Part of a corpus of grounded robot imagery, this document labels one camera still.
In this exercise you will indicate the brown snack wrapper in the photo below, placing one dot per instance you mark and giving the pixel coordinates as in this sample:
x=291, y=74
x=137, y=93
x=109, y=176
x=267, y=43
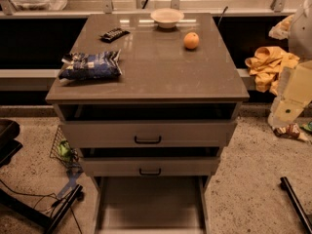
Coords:
x=291, y=131

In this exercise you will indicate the green packet right edge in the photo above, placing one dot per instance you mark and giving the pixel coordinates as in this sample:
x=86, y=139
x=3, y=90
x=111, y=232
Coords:
x=307, y=127

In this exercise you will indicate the yellow crumpled cloth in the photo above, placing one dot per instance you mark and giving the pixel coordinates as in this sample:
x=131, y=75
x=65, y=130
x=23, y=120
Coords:
x=266, y=66

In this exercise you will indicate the black bar right floor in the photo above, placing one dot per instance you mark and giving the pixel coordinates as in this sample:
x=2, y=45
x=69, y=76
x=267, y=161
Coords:
x=305, y=219

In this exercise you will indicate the blue tape strip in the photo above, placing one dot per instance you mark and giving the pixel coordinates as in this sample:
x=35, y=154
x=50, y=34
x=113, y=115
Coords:
x=71, y=184

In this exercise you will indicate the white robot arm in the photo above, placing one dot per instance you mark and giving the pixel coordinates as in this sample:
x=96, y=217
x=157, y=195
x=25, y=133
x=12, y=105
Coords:
x=300, y=34

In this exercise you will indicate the grey drawer cabinet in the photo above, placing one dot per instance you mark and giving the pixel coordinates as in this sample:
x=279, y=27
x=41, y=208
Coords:
x=161, y=80

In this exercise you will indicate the bottom open drawer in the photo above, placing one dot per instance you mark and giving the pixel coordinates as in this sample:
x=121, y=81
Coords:
x=151, y=205

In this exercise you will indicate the middle grey drawer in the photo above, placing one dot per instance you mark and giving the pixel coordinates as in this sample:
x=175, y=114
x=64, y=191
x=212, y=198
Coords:
x=154, y=166

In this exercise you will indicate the wire mesh basket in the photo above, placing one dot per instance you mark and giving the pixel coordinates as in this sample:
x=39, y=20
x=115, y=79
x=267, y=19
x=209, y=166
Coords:
x=70, y=163

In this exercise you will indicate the green object in basket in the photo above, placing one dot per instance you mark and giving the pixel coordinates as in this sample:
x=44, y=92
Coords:
x=64, y=149

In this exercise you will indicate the white ceramic bowl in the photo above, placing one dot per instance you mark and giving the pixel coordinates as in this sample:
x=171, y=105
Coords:
x=167, y=17

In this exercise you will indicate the black stand base left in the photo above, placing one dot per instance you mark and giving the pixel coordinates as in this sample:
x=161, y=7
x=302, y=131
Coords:
x=49, y=223

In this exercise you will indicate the top grey drawer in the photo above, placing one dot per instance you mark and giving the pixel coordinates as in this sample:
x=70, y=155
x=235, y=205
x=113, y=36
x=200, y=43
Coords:
x=119, y=134

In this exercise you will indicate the orange fruit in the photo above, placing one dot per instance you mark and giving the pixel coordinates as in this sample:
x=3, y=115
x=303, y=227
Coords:
x=191, y=41

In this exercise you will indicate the grey drawer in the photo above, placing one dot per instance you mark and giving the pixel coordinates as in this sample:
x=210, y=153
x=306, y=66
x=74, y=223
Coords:
x=119, y=134
x=154, y=166

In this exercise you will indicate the black remote control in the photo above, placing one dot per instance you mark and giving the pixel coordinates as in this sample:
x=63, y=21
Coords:
x=113, y=35

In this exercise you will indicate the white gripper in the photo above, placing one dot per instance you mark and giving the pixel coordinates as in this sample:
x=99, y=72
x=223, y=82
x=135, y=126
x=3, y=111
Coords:
x=300, y=36

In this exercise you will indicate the blue chip bag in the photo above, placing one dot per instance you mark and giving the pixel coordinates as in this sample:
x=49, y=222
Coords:
x=82, y=66

